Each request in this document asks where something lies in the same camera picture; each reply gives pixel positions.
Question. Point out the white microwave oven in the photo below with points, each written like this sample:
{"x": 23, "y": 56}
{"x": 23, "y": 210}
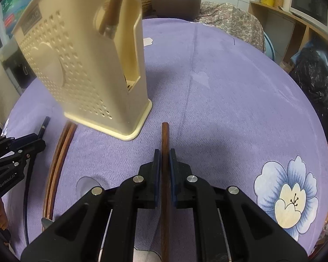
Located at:
{"x": 311, "y": 5}

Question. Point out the beige perforated utensil holder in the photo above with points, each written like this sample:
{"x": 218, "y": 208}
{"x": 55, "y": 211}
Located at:
{"x": 79, "y": 73}

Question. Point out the black plastic bag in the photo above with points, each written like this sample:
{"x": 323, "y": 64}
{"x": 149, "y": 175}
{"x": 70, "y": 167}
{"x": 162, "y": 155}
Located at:
{"x": 317, "y": 87}

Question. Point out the blue water jug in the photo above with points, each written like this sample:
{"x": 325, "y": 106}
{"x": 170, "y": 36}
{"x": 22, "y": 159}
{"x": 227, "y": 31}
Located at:
{"x": 13, "y": 8}

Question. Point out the light blue basin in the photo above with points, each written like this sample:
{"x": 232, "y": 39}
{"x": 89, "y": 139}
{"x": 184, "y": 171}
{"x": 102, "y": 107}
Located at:
{"x": 269, "y": 46}

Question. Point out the grey water dispenser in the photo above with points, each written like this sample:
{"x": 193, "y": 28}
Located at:
{"x": 16, "y": 68}

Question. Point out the purple floral tablecloth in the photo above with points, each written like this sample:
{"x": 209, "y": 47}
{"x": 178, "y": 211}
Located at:
{"x": 221, "y": 114}

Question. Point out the black chopstick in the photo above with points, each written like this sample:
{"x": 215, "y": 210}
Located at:
{"x": 44, "y": 125}

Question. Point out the paisley patterned cloth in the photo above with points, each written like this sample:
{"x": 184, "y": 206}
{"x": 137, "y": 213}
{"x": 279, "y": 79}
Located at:
{"x": 229, "y": 21}

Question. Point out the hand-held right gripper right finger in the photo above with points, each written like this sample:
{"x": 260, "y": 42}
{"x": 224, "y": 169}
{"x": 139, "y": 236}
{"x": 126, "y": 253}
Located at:
{"x": 172, "y": 166}

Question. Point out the grey white rice cooker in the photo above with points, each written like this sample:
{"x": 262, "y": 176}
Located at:
{"x": 175, "y": 0}

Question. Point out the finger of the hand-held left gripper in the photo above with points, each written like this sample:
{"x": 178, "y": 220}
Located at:
{"x": 24, "y": 139}
{"x": 35, "y": 146}

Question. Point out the woven wicker basket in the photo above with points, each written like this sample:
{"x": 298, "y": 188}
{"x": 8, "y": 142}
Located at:
{"x": 147, "y": 5}

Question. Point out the light wooden shelf unit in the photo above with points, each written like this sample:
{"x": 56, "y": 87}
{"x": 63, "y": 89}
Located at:
{"x": 262, "y": 16}

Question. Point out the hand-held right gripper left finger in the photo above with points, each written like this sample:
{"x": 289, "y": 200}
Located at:
{"x": 157, "y": 166}

